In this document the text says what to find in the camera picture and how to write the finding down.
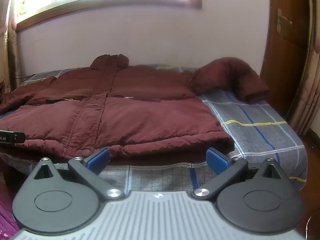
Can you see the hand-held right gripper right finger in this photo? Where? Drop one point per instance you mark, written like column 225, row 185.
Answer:
column 218, row 161

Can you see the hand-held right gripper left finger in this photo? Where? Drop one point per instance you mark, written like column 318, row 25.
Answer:
column 98, row 158

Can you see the maroon puffer jacket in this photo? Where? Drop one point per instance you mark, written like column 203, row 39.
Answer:
column 140, row 110

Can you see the bed with plaid sheet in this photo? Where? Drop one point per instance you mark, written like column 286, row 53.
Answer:
column 252, row 130

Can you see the purple cloth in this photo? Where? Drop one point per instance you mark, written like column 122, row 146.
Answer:
column 6, row 217

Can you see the patterned beige curtain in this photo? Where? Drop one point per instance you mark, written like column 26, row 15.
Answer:
column 11, row 55

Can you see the brown wooden door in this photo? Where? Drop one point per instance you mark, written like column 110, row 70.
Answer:
column 282, row 60

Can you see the striped beige curtain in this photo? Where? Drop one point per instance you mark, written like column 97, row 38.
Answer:
column 310, row 80

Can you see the yellow-green object outside window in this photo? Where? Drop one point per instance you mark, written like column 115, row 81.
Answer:
column 22, row 8

